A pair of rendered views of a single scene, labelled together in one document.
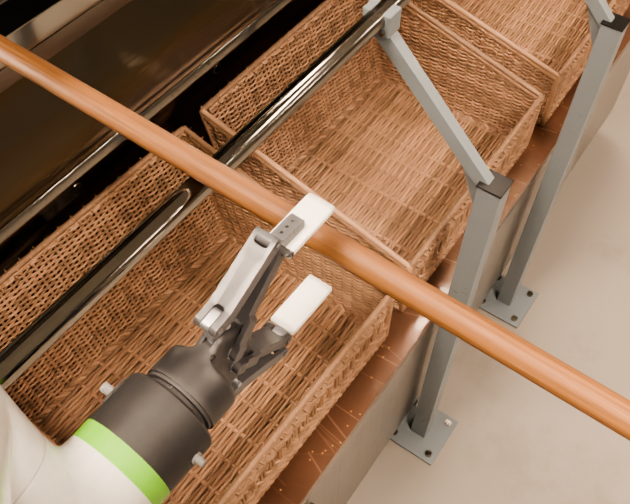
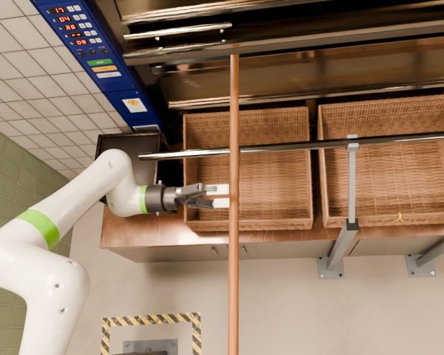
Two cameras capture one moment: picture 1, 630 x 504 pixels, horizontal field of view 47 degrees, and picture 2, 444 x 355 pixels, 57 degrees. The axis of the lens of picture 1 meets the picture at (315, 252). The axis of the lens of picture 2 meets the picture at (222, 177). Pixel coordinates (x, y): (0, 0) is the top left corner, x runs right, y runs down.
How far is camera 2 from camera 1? 0.83 m
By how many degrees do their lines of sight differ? 37
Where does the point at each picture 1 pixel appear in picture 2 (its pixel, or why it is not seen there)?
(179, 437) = (154, 206)
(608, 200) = not seen: outside the picture
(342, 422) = (268, 237)
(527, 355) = (231, 267)
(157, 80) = (301, 89)
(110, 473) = (137, 200)
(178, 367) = (168, 193)
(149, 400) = (155, 194)
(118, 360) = not seen: hidden behind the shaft
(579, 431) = (380, 329)
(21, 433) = (125, 180)
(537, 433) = (366, 313)
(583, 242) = not seen: outside the picture
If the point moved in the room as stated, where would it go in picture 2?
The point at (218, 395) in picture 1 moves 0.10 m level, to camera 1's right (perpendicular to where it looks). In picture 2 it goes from (170, 206) to (187, 230)
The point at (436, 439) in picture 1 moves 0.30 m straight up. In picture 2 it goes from (330, 275) to (335, 266)
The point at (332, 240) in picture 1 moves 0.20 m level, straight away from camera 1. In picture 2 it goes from (232, 198) to (284, 162)
